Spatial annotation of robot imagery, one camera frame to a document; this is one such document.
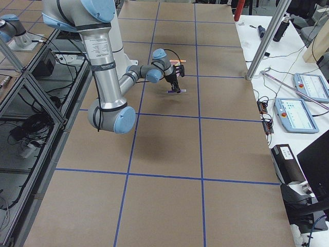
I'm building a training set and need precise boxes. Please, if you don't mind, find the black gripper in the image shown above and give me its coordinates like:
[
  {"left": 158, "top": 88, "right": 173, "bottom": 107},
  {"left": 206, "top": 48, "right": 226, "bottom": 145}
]
[{"left": 166, "top": 73, "right": 180, "bottom": 93}]

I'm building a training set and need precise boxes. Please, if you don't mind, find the purple marker pen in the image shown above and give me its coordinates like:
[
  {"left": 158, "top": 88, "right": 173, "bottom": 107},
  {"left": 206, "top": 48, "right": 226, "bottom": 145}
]
[{"left": 166, "top": 89, "right": 187, "bottom": 94}]

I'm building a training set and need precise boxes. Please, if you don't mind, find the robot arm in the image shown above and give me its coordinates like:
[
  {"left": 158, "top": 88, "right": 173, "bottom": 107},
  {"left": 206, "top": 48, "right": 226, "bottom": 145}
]
[
  {"left": 42, "top": 1, "right": 185, "bottom": 134},
  {"left": 1, "top": 14, "right": 26, "bottom": 43}
]

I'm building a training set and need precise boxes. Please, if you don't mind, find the pink mesh pen holder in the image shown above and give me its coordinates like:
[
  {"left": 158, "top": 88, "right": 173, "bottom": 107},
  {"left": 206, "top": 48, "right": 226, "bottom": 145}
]
[{"left": 170, "top": 60, "right": 180, "bottom": 66}]

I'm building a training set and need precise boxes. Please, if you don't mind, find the white support column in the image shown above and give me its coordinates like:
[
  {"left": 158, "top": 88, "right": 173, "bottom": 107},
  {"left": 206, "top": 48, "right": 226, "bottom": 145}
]
[{"left": 109, "top": 13, "right": 138, "bottom": 78}]

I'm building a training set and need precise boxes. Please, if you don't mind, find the metal rod with hook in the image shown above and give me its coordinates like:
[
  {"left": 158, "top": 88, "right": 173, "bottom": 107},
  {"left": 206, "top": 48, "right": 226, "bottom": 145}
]
[{"left": 260, "top": 68, "right": 328, "bottom": 111}]

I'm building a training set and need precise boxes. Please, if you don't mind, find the folded blue umbrella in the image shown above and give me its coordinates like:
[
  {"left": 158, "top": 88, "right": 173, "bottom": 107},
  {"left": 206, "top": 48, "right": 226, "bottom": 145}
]
[{"left": 258, "top": 25, "right": 266, "bottom": 40}]

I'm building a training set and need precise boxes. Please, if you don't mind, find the near teach pendant tablet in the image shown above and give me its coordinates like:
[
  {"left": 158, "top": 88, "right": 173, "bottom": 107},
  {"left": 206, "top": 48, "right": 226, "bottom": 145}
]
[{"left": 275, "top": 98, "right": 319, "bottom": 134}]

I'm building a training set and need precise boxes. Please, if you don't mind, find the teach pendant tablet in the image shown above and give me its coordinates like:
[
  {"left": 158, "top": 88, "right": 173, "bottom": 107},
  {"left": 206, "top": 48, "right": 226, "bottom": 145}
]
[
  {"left": 275, "top": 98, "right": 319, "bottom": 134},
  {"left": 293, "top": 73, "right": 328, "bottom": 103}
]

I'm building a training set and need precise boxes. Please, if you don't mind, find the black water bottle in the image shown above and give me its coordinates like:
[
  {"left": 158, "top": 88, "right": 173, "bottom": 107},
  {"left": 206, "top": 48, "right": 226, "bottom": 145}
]
[{"left": 272, "top": 16, "right": 291, "bottom": 42}]

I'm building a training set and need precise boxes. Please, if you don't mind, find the far teach pendant tablet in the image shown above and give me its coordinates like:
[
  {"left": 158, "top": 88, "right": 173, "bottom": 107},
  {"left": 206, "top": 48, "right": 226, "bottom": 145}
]
[{"left": 293, "top": 73, "right": 328, "bottom": 103}]

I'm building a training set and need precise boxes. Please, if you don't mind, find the black box device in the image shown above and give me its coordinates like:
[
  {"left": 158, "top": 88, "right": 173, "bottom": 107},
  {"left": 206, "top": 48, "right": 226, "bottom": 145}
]
[{"left": 271, "top": 144, "right": 306, "bottom": 185}]

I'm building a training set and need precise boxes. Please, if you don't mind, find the wooden board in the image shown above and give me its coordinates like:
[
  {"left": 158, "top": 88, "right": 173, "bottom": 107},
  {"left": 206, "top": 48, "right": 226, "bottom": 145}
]
[{"left": 303, "top": 21, "right": 329, "bottom": 63}]

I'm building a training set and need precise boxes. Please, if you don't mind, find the black monitor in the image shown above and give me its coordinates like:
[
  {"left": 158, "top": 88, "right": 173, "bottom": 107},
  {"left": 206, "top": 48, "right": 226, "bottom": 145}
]
[{"left": 297, "top": 131, "right": 328, "bottom": 200}]

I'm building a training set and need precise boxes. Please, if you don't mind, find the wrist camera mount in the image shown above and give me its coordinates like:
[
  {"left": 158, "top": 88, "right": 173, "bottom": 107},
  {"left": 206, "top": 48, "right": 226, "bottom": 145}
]
[{"left": 173, "top": 64, "right": 185, "bottom": 77}]

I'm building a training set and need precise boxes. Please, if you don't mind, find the aluminium frame post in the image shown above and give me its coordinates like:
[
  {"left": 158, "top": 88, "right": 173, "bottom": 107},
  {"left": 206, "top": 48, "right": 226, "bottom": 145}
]
[{"left": 245, "top": 0, "right": 291, "bottom": 81}]

